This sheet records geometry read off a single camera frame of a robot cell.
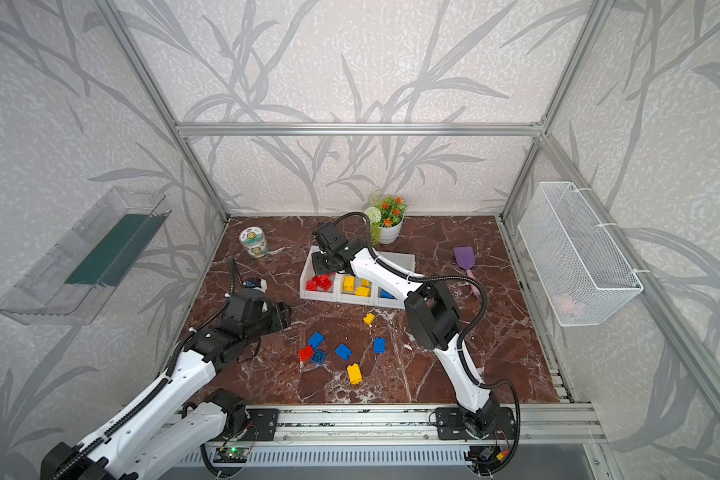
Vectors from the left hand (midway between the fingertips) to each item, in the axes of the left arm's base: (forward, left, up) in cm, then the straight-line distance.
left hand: (288, 302), depth 82 cm
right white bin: (+6, -27, -10) cm, 29 cm away
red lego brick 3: (-10, -4, -13) cm, 17 cm away
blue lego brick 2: (-6, -7, -11) cm, 15 cm away
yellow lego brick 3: (+13, -21, -11) cm, 27 cm away
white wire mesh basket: (-5, -68, +24) cm, 72 cm away
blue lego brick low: (-12, -8, -11) cm, 18 cm away
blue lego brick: (0, -27, +6) cm, 27 cm away
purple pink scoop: (+25, -57, -13) cm, 63 cm away
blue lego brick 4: (-8, -26, -12) cm, 29 cm away
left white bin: (+15, -2, -8) cm, 17 cm away
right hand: (+17, -7, 0) cm, 18 cm away
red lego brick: (+11, -3, -9) cm, 15 cm away
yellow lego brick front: (-16, -19, -10) cm, 27 cm away
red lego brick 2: (+12, -7, -9) cm, 16 cm away
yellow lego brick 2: (+9, -20, -10) cm, 24 cm away
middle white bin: (+10, -17, -10) cm, 22 cm away
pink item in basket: (-4, -71, +9) cm, 72 cm away
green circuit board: (-34, +8, -12) cm, 37 cm away
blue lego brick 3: (-10, -15, -11) cm, 21 cm away
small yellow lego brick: (0, -22, -11) cm, 25 cm away
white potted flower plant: (+32, -28, 0) cm, 42 cm away
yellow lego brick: (+12, -15, -10) cm, 22 cm away
